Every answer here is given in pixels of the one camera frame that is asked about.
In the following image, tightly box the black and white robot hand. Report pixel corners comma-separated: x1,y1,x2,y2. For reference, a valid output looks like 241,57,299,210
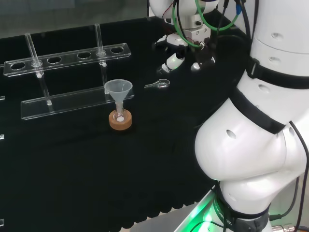
154,26,217,73

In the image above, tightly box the translucent plastic funnel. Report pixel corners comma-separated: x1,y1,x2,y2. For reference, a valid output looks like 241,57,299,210
104,79,134,114

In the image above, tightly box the glass round-bottom flask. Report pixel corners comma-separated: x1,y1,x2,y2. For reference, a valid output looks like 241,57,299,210
113,101,127,123

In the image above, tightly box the clear funnel stand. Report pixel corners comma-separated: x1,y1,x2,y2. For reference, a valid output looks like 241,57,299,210
3,23,135,121

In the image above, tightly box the black cloth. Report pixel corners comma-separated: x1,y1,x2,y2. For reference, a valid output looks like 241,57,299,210
0,16,253,232

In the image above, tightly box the green cable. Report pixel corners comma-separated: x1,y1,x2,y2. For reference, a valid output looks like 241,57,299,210
172,0,201,48
195,0,239,32

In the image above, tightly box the cork ring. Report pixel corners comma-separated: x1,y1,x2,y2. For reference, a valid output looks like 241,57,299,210
108,110,133,131

